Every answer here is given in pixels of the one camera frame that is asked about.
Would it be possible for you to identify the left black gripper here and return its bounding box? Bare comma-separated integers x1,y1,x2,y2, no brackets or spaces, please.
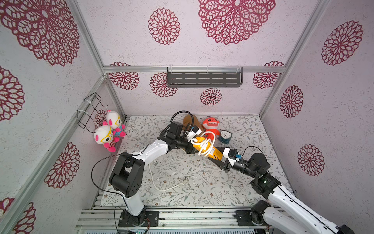
175,136,206,155

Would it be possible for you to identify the white power cord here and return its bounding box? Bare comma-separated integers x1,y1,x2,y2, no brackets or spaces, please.
148,131,220,192

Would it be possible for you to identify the orange power strip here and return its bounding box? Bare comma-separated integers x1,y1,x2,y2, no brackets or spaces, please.
191,136,223,161

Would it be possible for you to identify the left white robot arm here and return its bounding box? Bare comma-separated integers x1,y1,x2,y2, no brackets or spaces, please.
109,110,200,227

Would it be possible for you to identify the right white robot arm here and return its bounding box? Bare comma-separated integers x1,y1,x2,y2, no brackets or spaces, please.
212,148,353,234

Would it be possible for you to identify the brown gingerbread plush toy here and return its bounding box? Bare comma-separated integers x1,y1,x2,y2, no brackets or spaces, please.
182,115,205,132

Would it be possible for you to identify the teal alarm clock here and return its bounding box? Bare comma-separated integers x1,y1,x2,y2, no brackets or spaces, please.
219,130,232,144

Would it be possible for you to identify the red shark plush toy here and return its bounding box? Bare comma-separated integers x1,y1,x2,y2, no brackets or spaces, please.
202,117,220,137

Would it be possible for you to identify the pink white plush doll rear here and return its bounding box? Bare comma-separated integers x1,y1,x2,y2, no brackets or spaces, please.
103,110,126,137

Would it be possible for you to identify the pink white plush doll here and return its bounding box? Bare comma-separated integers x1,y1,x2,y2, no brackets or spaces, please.
103,110,126,137
94,125,120,153

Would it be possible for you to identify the pink white plush doll front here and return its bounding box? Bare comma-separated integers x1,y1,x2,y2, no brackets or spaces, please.
94,125,120,153

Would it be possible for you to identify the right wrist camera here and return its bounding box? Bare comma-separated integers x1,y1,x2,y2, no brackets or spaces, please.
223,148,242,167

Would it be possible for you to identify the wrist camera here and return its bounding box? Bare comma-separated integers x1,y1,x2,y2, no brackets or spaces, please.
223,148,242,167
187,125,202,142

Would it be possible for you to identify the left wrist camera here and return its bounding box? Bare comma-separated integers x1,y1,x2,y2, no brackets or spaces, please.
187,125,202,142

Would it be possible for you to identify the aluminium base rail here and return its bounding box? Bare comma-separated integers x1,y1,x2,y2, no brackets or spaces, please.
75,207,273,234

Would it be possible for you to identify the grey wall shelf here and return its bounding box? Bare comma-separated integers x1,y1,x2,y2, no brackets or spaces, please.
167,67,243,88

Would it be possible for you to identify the black wire basket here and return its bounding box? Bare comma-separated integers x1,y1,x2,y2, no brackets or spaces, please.
76,92,108,134

